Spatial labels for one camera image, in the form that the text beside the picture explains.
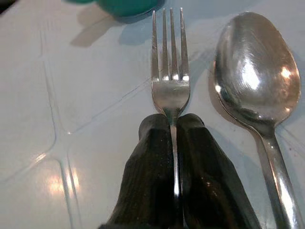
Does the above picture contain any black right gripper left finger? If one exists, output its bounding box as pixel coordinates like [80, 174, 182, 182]
[97, 114, 178, 229]

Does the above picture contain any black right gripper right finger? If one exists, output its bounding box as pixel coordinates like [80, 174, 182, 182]
[178, 113, 263, 229]

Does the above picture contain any silver metal fork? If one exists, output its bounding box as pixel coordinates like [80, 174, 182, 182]
[151, 7, 191, 198]

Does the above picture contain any silver metal spoon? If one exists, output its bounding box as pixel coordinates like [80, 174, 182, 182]
[209, 11, 304, 229]

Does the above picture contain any teal green plastic cup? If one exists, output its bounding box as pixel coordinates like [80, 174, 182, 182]
[62, 0, 165, 18]

